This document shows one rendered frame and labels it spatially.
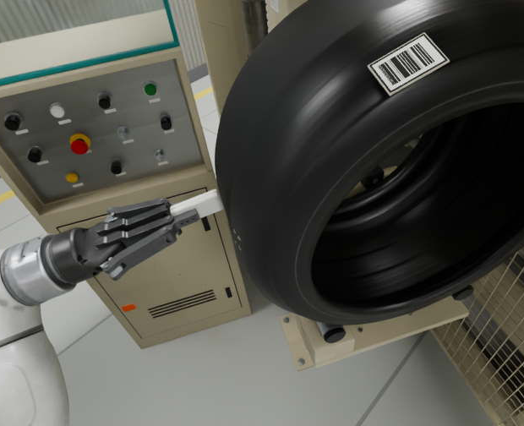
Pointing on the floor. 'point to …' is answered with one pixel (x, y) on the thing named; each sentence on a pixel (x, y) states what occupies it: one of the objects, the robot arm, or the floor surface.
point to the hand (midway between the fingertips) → (197, 207)
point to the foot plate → (302, 358)
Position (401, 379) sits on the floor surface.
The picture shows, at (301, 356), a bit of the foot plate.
